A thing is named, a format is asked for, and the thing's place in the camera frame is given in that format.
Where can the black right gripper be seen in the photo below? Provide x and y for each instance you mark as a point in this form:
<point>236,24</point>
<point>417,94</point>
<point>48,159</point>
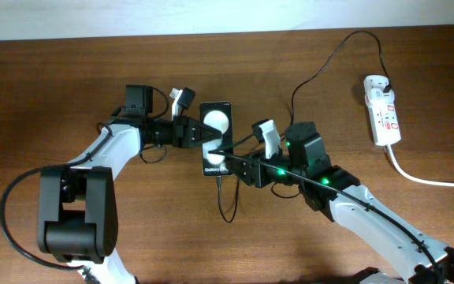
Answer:
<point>255,170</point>

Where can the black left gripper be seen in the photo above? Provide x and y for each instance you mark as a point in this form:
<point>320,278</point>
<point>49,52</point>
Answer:
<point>182,132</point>

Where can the black Galaxy flip phone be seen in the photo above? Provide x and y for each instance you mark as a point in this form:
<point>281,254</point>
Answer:
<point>217,115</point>

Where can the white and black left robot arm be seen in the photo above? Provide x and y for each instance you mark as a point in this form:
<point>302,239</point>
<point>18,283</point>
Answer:
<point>77,219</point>

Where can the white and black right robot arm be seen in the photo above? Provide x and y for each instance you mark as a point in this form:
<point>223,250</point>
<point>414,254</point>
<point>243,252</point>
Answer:
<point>340,196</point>

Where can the white USB charger adapter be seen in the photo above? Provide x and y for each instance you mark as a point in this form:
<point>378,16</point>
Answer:
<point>376,96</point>

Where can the white power strip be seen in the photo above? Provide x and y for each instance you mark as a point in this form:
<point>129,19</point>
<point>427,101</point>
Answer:
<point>383,120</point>

